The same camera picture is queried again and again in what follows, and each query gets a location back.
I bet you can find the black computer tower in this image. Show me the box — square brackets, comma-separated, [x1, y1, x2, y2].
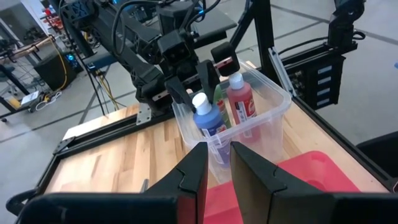
[33, 51, 79, 91]

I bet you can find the pink plastic bin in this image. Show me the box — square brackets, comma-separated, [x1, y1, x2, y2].
[203, 150, 361, 224]

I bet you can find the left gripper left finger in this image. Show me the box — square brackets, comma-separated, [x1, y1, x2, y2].
[145, 141, 209, 224]

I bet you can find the yellow cable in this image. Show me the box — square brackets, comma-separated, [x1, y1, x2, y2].
[46, 35, 69, 91]

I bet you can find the clear plastic bin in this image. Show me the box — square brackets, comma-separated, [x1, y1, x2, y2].
[171, 60, 292, 185]

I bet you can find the silver metal bracket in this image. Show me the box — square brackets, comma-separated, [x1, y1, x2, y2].
[136, 102, 152, 126]

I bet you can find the small white box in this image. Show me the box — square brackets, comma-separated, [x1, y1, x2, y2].
[20, 90, 40, 105]

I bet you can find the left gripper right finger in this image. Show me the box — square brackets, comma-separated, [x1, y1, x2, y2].
[229, 141, 336, 224]

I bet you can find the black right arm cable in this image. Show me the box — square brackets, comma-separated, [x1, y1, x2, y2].
[111, 0, 162, 58]

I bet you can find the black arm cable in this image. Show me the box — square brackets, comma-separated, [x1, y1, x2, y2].
[5, 189, 40, 216]
[111, 0, 162, 58]

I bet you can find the black aluminium table frame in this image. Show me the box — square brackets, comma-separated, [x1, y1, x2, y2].
[35, 0, 398, 195]

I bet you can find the black control box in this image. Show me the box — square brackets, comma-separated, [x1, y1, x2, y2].
[279, 43, 346, 110]

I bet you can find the green paint bottle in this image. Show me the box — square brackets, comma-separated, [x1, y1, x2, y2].
[213, 83, 233, 129]

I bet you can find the red paint bottle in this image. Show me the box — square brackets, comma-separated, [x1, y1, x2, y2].
[226, 72, 262, 144]

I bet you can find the blue paint bottle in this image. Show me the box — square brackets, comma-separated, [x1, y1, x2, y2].
[192, 92, 233, 169]

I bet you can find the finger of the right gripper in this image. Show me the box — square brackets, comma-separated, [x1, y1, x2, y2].
[195, 58, 221, 105]
[164, 76, 197, 113]

